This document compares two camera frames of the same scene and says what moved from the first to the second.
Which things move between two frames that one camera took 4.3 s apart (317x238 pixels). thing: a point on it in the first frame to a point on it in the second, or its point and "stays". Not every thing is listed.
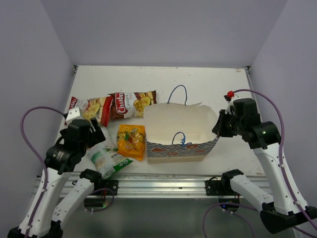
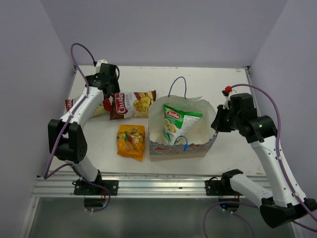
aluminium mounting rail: [169, 186] stays
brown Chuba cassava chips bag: [127, 104] stays
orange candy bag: [132, 141] stays
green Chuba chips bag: [106, 157] to [176, 123]
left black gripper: [97, 136] to [115, 84]
